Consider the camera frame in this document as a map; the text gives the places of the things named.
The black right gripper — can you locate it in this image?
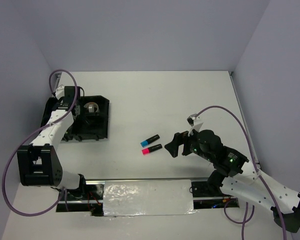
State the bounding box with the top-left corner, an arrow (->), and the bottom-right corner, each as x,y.
164,125 -> 214,162

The large brown tape roll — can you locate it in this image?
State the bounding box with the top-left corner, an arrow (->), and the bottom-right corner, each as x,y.
83,102 -> 100,113

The pink highlighter marker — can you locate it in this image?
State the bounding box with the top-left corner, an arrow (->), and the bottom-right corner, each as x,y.
141,144 -> 163,156

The blue highlighter marker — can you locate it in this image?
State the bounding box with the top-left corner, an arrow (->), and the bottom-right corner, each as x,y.
140,134 -> 160,148

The small clear tape roll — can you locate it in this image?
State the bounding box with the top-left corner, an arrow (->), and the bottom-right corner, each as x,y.
87,104 -> 95,113

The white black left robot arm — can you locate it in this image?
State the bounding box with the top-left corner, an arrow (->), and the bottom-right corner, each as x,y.
17,85 -> 88,200

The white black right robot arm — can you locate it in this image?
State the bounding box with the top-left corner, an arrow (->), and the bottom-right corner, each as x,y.
164,129 -> 300,233

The black four-compartment organizer tray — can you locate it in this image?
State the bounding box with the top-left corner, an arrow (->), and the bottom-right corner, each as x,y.
39,95 -> 111,144

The silver foil sheet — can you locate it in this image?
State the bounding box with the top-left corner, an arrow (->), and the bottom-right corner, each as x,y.
103,179 -> 196,217

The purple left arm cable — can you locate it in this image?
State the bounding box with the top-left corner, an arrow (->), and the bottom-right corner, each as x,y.
1,70 -> 80,216

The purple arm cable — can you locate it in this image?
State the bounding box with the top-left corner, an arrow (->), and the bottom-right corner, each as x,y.
1,70 -> 80,216
196,105 -> 288,240

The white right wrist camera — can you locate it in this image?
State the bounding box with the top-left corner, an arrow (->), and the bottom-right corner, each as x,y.
187,114 -> 203,137

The metal base rail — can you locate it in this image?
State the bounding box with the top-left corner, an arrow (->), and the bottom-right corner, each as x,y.
56,178 -> 239,217

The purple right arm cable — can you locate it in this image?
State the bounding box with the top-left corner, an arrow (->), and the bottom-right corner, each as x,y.
196,105 -> 288,240

